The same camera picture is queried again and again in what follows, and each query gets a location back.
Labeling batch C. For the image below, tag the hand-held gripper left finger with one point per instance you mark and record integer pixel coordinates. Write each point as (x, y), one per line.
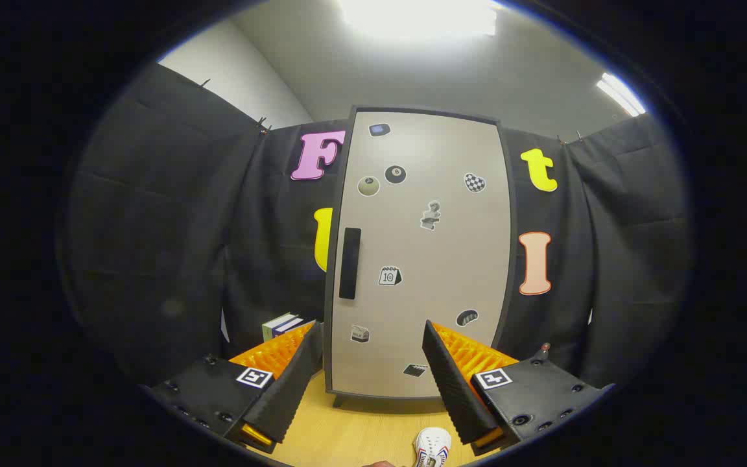
(296, 383)

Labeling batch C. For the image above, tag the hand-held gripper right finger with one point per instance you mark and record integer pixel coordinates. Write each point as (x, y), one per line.
(454, 383)

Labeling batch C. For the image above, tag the white canvas shoe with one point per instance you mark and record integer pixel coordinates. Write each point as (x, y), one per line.
(432, 447)

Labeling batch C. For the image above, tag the beige shoe cabinet door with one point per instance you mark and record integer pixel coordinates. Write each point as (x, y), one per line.
(451, 259)

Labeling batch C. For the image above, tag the grey shoe cabinet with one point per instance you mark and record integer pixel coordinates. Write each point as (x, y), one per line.
(513, 259)

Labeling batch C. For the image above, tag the green spine book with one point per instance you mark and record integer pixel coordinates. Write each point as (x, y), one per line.
(270, 327)

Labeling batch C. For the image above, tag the black backdrop cloth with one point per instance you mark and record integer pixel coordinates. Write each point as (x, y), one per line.
(166, 227)

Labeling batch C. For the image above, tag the narrow ceiling light panel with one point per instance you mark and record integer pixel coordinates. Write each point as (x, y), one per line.
(621, 94)

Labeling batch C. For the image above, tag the large ceiling light panel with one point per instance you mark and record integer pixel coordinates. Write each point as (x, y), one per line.
(419, 16)

